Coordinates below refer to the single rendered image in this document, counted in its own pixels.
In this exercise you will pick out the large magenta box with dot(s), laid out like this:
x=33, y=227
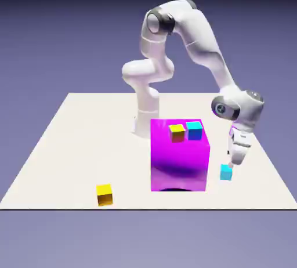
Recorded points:
x=178, y=161

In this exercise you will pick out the small cyan cube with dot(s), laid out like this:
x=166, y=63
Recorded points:
x=194, y=130
x=225, y=172

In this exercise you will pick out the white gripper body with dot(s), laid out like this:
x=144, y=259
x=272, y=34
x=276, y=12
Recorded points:
x=239, y=153

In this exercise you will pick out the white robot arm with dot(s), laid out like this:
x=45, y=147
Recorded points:
x=201, y=47

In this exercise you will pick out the small yellow cube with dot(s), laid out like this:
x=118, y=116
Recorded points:
x=177, y=133
x=104, y=195

